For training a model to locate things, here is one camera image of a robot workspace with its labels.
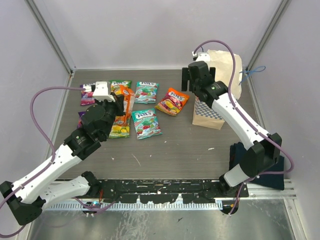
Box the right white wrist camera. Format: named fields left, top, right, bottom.
left=192, top=51, right=211, bottom=62

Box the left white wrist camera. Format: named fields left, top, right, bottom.
left=82, top=81, right=115, bottom=102

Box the green yellow candy packet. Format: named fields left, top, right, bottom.
left=110, top=80, right=132, bottom=95

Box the left aluminium corner post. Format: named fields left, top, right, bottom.
left=25, top=0, right=76, bottom=74

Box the right aluminium corner post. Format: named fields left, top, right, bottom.
left=244, top=0, right=292, bottom=75

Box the aluminium corner post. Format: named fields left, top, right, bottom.
left=25, top=0, right=76, bottom=74
left=244, top=0, right=292, bottom=75

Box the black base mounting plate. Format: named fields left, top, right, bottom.
left=71, top=178, right=251, bottom=203

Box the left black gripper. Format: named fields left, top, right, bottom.
left=93, top=92, right=126, bottom=139

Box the aluminium front rail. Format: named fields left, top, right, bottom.
left=23, top=178, right=298, bottom=201

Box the checkered paper bag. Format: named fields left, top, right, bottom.
left=191, top=49, right=266, bottom=130

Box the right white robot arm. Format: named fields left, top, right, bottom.
left=181, top=61, right=282, bottom=197

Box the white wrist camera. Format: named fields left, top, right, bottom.
left=82, top=81, right=115, bottom=102
left=192, top=51, right=211, bottom=62

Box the dark blue folded cloth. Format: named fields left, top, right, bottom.
left=229, top=142, right=285, bottom=191

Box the white slotted cable duct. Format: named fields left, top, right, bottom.
left=47, top=200, right=223, bottom=211

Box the purple candy snack packet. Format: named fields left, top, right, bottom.
left=80, top=83, right=96, bottom=106

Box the teal mint candy packet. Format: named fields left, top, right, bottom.
left=134, top=81, right=159, bottom=104

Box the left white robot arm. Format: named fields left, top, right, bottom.
left=0, top=93, right=125, bottom=226

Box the orange fruit candy packet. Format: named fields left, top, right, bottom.
left=154, top=87, right=190, bottom=116

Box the green lime candy packet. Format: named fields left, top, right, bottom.
left=109, top=115, right=131, bottom=139

